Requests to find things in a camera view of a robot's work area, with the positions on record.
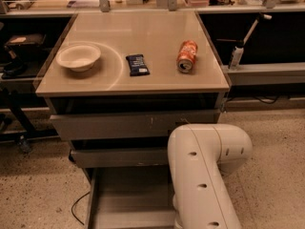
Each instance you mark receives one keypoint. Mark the dark blue snack bag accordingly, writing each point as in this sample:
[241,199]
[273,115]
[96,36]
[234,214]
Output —
[137,65]

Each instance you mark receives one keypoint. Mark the grey drawer cabinet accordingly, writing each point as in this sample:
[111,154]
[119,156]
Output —
[108,88]

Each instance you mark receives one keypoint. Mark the grey drawer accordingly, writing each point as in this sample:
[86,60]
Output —
[129,157]
[131,198]
[127,125]

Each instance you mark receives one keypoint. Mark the grey middle drawer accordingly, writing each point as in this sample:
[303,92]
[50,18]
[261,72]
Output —
[129,157]

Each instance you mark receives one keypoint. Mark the orange soda can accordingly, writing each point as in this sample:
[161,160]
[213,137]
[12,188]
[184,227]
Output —
[186,56]

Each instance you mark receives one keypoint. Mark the white bottle with nozzle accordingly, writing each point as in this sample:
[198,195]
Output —
[239,47]

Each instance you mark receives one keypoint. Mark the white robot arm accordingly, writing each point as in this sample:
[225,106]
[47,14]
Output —
[200,155]

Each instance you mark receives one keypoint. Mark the grey bottom drawer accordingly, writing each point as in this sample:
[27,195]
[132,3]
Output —
[131,198]

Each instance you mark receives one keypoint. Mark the grey top drawer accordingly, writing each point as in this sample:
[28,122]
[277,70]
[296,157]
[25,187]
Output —
[127,125]

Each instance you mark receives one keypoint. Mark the white paper bowl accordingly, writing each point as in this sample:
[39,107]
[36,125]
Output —
[78,57]

